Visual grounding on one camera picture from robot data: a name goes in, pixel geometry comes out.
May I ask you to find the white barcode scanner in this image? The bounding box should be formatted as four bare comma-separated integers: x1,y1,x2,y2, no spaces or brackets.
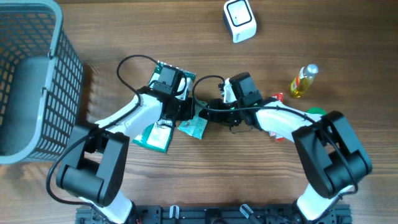
223,0,257,44

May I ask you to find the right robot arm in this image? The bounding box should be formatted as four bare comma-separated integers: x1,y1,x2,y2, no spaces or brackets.
194,72,373,223

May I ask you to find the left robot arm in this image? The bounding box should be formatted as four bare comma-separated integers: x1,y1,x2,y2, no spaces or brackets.
50,63,193,223

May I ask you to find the grey plastic mesh basket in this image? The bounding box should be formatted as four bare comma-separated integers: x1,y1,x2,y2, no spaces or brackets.
1,0,84,164

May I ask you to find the left black camera cable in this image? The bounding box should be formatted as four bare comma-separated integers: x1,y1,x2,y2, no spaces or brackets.
45,54,161,206

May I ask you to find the green 3M gloves package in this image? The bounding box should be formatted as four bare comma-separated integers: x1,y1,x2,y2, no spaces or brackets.
132,67,196,153

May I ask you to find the mint green sachet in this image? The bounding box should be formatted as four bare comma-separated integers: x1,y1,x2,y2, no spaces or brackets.
178,104,208,140

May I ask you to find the yellow Vim dish soap bottle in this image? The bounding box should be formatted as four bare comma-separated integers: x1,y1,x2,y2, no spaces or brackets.
289,63,318,98

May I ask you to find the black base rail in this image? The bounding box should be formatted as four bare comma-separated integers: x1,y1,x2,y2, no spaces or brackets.
75,204,353,224

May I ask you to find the red snack stick wrapper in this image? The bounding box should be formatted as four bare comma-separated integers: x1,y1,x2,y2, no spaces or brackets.
269,93,284,142

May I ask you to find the green lid white jar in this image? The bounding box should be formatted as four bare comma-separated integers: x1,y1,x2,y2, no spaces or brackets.
307,107,326,115

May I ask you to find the right black camera cable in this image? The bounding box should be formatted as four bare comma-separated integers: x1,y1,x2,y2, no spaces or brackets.
192,75,359,195

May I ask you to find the black camera cable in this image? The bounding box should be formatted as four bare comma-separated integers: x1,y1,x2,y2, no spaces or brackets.
192,75,359,195
45,54,161,206

